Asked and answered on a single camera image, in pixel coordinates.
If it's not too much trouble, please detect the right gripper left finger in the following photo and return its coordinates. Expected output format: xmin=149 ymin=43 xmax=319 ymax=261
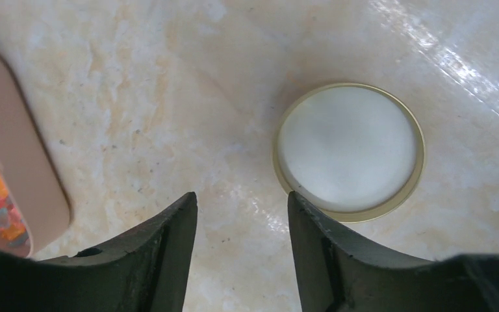
xmin=0 ymin=192 xmax=198 ymax=311

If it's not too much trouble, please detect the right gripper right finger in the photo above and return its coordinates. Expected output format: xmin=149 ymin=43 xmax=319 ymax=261
xmin=287 ymin=192 xmax=499 ymax=311

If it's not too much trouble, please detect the white round lid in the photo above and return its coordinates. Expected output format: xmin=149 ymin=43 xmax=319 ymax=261
xmin=272 ymin=83 xmax=426 ymax=223

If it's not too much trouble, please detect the tray of orange pink candies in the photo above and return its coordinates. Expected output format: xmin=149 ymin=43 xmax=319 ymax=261
xmin=0 ymin=56 xmax=71 ymax=257

